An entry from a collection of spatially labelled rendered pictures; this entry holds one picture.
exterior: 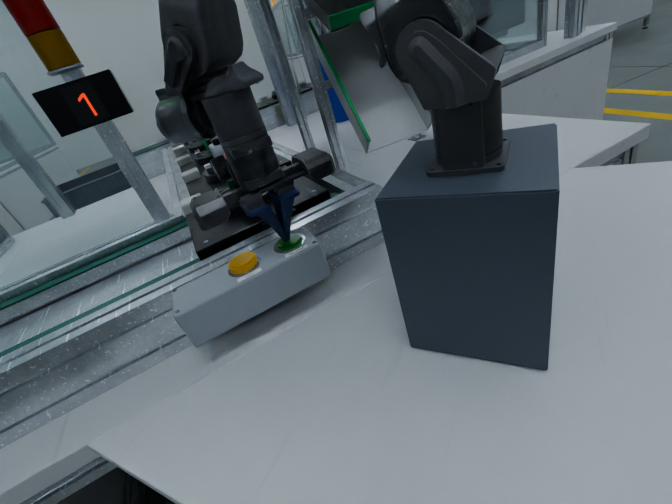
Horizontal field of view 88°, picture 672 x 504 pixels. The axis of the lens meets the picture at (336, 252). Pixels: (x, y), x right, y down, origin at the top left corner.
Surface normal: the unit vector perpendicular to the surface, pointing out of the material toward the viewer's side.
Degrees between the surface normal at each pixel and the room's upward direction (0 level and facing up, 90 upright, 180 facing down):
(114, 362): 90
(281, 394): 0
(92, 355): 90
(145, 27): 90
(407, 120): 45
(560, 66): 90
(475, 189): 0
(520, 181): 0
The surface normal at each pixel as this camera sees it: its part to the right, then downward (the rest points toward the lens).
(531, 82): 0.43, 0.38
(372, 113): 0.00, -0.25
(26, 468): -0.28, -0.81
